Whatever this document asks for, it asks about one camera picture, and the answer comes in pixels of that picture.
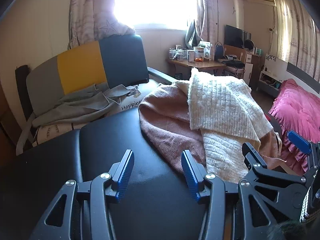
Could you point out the wooden chair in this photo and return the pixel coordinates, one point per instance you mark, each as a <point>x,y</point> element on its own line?
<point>233,52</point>

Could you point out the low white shelf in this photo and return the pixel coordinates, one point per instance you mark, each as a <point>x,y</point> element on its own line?
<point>271,76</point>

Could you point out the orange fruit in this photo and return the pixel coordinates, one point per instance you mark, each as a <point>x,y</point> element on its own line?
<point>198,59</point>

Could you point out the pink knit sweater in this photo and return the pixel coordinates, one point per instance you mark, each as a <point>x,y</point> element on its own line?
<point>162,120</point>

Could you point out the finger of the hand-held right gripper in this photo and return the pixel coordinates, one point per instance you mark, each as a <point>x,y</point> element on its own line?
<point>251,155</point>
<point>298,140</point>

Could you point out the pale striped curtain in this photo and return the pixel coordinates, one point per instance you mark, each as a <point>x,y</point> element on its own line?
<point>295,30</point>

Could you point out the wooden desk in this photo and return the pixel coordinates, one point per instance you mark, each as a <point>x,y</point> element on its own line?
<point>200,65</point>

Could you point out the white printed seat cushion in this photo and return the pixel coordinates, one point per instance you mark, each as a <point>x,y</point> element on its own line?
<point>127,107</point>

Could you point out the window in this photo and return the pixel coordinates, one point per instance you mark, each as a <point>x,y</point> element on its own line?
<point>155,2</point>

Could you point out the pink starfish print curtain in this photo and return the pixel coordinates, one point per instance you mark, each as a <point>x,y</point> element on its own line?
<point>207,10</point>
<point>87,12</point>

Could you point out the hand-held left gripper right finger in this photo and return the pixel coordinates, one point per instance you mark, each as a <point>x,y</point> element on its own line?
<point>190,177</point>

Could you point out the dark hanging cloth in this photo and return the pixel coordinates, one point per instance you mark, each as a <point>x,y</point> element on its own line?
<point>191,33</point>

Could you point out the grey yellow blue sofa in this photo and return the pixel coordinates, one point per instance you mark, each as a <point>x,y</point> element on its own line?
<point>77,67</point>

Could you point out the small round fan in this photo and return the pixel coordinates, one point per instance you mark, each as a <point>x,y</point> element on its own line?
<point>249,44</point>

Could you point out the group of bottles and boxes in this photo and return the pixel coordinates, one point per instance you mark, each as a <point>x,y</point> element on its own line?
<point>190,52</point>

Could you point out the white knit sweater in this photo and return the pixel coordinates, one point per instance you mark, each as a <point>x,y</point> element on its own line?
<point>217,100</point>

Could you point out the grey cloth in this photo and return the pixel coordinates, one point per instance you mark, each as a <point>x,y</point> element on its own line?
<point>75,102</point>

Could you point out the pink quilt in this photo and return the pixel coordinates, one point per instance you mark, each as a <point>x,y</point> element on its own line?
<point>297,105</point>

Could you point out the white cabinet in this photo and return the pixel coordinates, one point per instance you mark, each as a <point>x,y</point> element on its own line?
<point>249,67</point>

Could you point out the black monitor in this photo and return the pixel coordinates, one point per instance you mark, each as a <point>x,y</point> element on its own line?
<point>235,36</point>

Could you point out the blue bag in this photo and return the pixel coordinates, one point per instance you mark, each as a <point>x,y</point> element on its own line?
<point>218,51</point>

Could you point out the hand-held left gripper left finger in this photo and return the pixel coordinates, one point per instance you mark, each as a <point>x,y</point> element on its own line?
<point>125,176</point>

